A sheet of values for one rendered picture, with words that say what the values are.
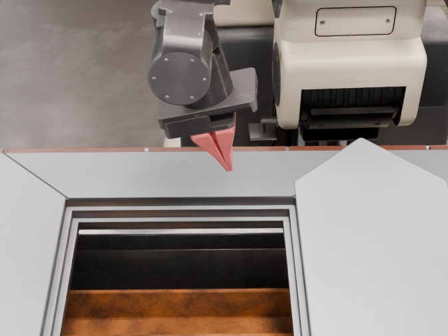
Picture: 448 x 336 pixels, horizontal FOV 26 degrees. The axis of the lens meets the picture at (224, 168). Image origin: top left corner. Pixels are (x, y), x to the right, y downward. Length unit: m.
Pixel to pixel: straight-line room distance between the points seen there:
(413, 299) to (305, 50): 0.59
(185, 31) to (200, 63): 0.03
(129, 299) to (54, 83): 1.82
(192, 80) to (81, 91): 2.04
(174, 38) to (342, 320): 0.33
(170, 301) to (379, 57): 0.53
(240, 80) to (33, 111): 1.88
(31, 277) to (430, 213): 0.45
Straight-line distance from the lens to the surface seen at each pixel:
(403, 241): 1.08
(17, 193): 1.15
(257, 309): 1.21
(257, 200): 1.12
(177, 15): 0.89
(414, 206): 1.13
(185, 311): 1.21
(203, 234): 1.33
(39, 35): 3.23
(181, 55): 0.86
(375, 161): 1.19
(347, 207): 1.11
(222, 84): 0.97
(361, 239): 1.07
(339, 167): 1.17
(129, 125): 2.75
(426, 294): 1.02
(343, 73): 1.50
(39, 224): 1.10
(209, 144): 1.00
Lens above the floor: 1.55
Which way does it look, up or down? 37 degrees down
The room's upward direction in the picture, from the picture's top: straight up
